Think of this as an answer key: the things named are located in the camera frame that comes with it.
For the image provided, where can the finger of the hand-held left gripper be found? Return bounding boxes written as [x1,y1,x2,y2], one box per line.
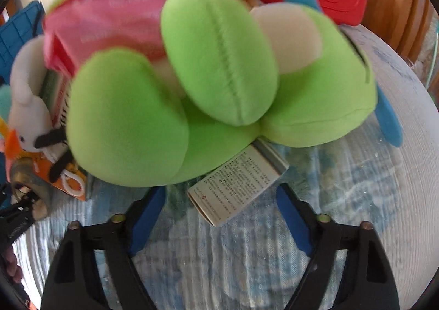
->
[0,191,40,220]

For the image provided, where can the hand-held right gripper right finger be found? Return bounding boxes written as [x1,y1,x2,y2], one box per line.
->
[276,184,400,310]

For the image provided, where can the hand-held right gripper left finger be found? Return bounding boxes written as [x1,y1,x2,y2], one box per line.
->
[40,187,167,310]

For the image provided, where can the white printed medicine box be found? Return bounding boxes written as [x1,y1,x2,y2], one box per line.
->
[187,139,289,228]

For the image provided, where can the blue plastic crate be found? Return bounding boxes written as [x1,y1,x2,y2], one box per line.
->
[0,2,46,75]

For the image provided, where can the pink wipes packet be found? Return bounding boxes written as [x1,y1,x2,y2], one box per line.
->
[44,0,179,76]

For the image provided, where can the person's left hand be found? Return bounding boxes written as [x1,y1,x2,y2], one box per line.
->
[0,246,24,285]

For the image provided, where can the white plush toy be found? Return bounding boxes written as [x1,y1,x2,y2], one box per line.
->
[9,38,75,183]

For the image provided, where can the teal plush toy pink ears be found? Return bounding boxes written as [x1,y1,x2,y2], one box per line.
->
[0,86,13,119]

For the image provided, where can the green frog plush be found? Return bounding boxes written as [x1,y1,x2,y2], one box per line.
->
[67,0,378,188]

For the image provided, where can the wooden wall pillar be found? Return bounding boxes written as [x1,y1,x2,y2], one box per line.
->
[364,0,437,61]

